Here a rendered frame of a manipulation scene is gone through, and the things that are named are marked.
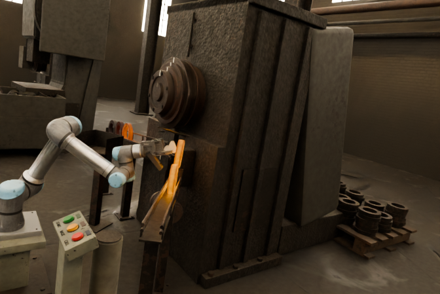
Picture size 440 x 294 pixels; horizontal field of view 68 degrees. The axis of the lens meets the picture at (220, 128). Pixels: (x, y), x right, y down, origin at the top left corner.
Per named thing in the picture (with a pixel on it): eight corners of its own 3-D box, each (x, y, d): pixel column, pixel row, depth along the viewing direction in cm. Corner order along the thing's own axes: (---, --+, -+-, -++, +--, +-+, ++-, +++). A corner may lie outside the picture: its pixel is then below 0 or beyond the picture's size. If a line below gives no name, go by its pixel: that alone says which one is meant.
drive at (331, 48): (274, 200, 372) (303, 42, 346) (348, 239, 297) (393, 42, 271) (198, 211, 309) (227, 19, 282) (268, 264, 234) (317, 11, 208)
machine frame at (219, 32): (203, 205, 323) (231, 25, 297) (283, 264, 239) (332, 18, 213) (133, 215, 279) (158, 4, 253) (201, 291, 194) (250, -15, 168)
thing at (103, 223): (87, 215, 267) (95, 129, 256) (114, 223, 259) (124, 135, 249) (68, 224, 248) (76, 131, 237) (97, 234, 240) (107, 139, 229)
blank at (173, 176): (178, 172, 178) (172, 171, 178) (179, 159, 165) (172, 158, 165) (173, 199, 169) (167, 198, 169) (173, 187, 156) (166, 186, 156)
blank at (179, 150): (185, 139, 183) (179, 137, 183) (184, 141, 168) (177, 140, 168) (180, 165, 184) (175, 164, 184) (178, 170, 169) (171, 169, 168)
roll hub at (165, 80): (152, 110, 225) (157, 69, 221) (171, 117, 203) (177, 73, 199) (145, 109, 221) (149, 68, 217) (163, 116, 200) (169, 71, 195)
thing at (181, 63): (158, 121, 240) (166, 57, 233) (191, 135, 203) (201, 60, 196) (150, 121, 236) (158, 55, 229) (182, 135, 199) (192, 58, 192)
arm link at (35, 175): (2, 194, 174) (55, 113, 165) (21, 184, 189) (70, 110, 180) (21, 207, 175) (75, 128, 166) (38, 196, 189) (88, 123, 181)
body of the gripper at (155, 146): (162, 140, 171) (139, 143, 170) (164, 156, 172) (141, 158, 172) (164, 137, 178) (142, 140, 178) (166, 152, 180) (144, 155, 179)
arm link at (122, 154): (117, 160, 180) (114, 145, 178) (137, 158, 180) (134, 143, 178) (112, 164, 172) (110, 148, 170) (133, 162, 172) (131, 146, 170)
